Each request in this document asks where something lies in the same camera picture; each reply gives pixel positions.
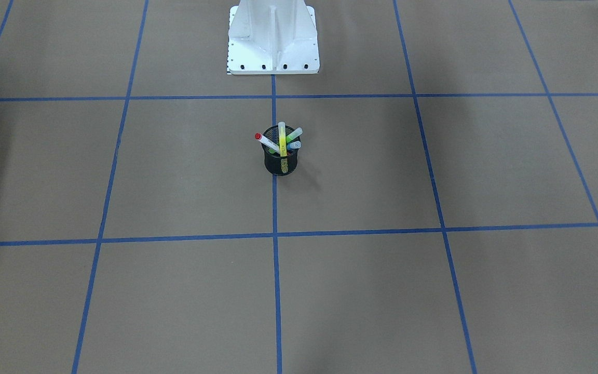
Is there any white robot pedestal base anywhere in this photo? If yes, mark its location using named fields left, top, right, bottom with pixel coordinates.
left=226, top=1, right=320, bottom=75

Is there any green highlighter pen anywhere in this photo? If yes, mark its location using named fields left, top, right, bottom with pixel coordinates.
left=286, top=127, right=303, bottom=144

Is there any black mesh pen cup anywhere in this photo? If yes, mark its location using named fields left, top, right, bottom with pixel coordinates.
left=260, top=126, right=299, bottom=177

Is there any red and white marker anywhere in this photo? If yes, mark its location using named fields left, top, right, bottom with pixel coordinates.
left=254, top=133, right=280, bottom=155

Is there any blue highlighter pen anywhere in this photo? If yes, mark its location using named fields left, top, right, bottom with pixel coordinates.
left=287, top=141, right=302, bottom=151

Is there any yellow highlighter pen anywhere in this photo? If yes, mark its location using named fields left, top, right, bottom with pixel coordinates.
left=278, top=122, right=289, bottom=175

